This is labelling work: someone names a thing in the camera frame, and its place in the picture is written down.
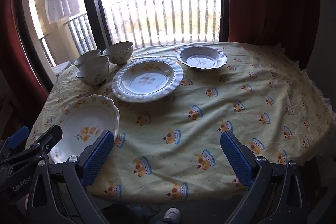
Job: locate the person's leg in jeans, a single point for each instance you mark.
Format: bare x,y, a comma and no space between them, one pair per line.
139,214

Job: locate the white shoe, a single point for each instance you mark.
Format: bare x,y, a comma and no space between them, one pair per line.
172,213

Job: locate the white floral ceramic bowl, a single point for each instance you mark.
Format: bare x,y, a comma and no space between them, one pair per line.
85,57
93,75
118,54

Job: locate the white floral deep plate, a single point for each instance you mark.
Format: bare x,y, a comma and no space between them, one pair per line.
78,121

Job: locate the dark window frame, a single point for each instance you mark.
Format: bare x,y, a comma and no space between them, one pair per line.
90,3

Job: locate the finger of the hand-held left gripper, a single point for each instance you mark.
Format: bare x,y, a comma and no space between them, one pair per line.
50,136
17,136

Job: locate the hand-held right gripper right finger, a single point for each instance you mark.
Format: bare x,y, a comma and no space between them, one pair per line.
236,161

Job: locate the white ribbed flower plate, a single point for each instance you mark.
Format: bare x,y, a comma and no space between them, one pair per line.
147,79

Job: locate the yellow printed tablecloth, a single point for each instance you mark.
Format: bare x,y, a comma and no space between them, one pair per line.
183,113

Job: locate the blue rimmed plate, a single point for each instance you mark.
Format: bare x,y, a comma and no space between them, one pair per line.
200,61

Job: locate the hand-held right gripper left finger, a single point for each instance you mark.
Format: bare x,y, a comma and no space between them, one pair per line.
97,158

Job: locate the balcony railing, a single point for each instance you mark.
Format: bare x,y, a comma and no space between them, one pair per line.
170,19

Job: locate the cream lace table cover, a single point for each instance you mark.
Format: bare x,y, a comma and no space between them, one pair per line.
319,87

